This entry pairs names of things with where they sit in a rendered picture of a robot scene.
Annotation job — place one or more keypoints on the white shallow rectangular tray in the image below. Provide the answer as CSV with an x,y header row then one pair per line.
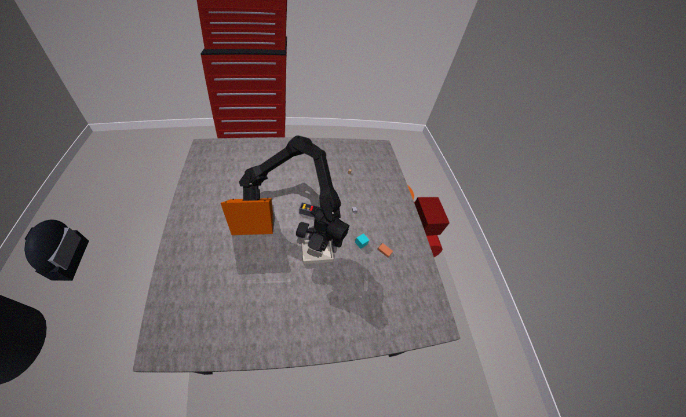
x,y
310,255

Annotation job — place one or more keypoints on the cyan block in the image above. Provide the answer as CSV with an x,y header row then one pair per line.
x,y
362,241

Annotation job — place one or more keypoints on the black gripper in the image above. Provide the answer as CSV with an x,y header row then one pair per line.
x,y
303,229

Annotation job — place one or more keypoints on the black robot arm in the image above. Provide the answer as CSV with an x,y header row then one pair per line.
x,y
328,198

